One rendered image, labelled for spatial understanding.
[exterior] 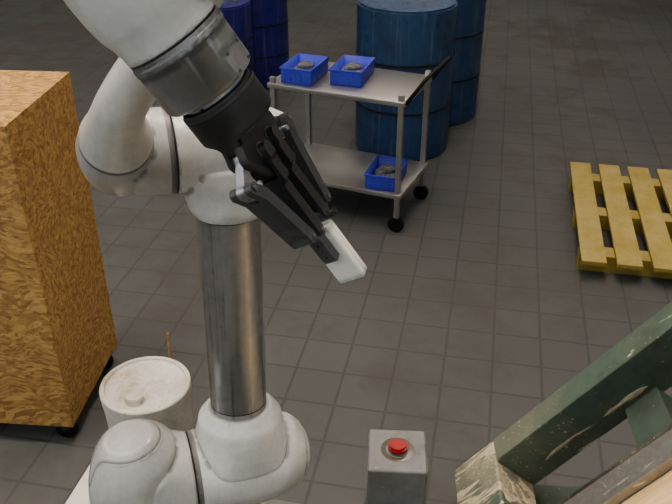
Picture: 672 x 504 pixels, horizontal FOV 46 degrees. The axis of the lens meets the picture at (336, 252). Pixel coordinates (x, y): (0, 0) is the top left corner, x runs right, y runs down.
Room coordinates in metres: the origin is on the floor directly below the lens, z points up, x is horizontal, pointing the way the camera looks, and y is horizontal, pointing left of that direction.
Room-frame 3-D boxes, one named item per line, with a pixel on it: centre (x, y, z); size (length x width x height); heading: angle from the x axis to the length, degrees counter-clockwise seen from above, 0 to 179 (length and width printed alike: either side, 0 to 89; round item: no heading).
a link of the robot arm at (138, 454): (1.02, 0.35, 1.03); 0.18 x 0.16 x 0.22; 109
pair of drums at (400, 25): (5.28, -0.58, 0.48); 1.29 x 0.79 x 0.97; 169
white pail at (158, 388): (2.07, 0.64, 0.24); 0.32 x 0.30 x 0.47; 169
